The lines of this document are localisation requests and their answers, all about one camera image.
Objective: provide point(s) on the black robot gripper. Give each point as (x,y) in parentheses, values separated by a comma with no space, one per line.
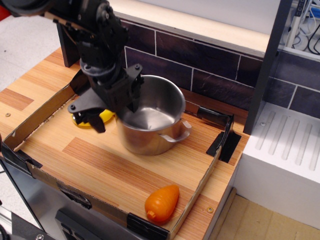
(112,88)

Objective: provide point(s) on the stainless steel metal pot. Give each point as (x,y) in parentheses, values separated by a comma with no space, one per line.
(157,125)

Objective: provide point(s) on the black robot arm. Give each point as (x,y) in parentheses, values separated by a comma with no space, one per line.
(100,39)

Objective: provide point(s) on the cardboard fence with black tape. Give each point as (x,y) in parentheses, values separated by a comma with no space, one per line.
(61,169)

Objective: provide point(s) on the yellow toy banana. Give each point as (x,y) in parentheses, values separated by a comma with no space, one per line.
(106,116)

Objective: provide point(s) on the orange toy carrot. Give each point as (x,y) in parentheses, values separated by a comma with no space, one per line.
(160,205)

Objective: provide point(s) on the white toy sink drainboard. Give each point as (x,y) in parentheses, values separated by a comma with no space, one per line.
(280,165)

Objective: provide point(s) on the dark grey left post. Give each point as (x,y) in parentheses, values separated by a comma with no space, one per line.
(69,49)

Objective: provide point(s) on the dark grey vertical post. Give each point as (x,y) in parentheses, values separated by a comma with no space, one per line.
(257,102)

